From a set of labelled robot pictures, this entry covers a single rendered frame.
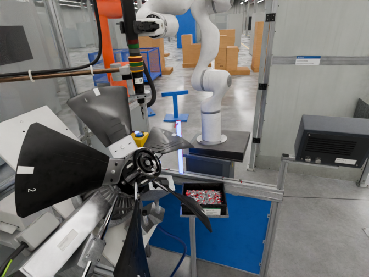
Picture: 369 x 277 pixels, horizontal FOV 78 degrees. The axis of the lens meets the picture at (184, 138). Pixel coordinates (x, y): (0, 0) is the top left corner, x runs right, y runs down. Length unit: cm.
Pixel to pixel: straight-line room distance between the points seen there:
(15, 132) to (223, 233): 122
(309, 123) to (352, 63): 156
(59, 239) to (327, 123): 104
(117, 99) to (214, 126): 65
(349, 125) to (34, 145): 109
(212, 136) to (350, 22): 164
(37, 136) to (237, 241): 130
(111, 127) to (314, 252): 185
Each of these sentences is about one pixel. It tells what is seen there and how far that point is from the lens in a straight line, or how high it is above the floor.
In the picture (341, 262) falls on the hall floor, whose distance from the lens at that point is 225.
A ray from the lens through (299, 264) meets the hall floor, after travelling 211.
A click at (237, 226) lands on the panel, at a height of 53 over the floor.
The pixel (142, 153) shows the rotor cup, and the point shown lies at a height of 124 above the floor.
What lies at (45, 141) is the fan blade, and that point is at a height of 139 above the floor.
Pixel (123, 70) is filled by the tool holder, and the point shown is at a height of 151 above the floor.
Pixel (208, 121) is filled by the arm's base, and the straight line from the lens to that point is 134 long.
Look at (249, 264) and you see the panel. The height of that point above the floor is 21.
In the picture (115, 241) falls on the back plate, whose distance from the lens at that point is 96.
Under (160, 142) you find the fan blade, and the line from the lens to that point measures 98.
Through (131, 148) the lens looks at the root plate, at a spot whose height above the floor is 125.
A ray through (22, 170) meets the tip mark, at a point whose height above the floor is 135.
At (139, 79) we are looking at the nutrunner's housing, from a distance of 76.
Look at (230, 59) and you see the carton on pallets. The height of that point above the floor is 51.
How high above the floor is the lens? 163
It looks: 27 degrees down
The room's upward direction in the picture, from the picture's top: 3 degrees counter-clockwise
